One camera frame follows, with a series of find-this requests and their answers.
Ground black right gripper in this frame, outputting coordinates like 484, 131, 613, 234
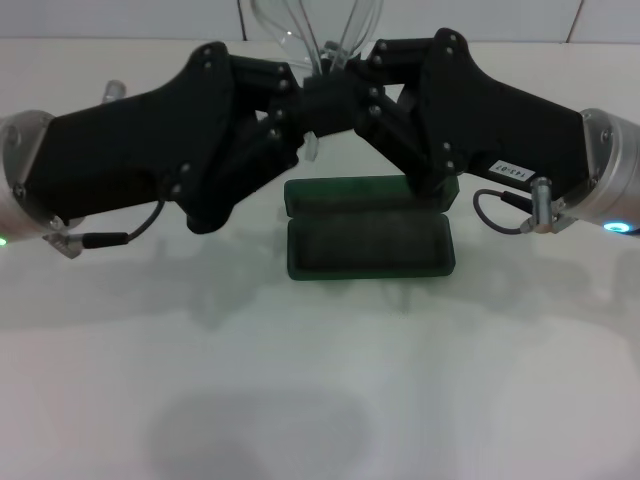
328, 27, 592, 201

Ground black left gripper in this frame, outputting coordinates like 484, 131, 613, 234
24, 42, 261, 234

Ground clear white glasses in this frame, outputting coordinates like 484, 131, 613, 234
249, 0, 384, 164

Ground green glasses case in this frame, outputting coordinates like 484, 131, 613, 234
283, 174, 460, 282

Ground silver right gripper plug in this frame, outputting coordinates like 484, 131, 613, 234
519, 176, 567, 235

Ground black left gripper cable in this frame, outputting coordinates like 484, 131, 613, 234
82, 199, 165, 249

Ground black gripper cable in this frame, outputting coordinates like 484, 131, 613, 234
472, 187, 539, 235
82, 199, 165, 249

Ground silver serrated cable connector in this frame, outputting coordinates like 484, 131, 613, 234
42, 230, 86, 261

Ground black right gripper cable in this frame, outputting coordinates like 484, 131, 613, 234
472, 187, 539, 235

